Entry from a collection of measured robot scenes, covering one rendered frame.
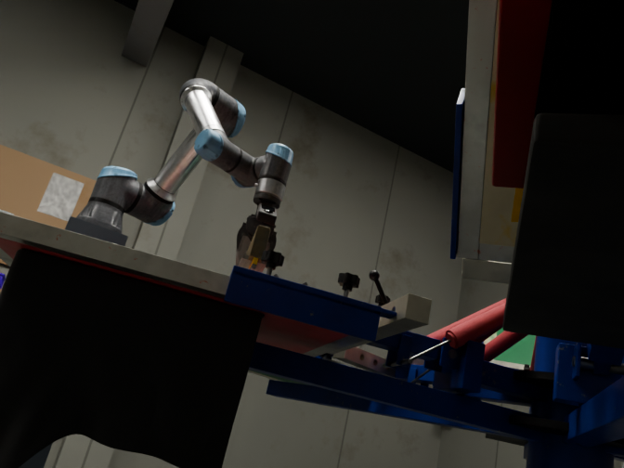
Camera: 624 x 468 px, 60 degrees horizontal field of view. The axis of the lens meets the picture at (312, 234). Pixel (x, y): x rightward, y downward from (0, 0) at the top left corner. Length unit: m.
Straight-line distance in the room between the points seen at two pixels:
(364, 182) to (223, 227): 1.47
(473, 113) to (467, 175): 0.11
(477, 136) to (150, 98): 3.83
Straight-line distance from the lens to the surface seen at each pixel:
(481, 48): 0.87
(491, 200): 0.97
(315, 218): 4.72
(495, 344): 1.83
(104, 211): 1.85
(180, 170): 1.90
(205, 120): 1.56
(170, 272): 1.04
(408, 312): 1.06
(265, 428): 4.39
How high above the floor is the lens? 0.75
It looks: 20 degrees up
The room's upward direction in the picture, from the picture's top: 14 degrees clockwise
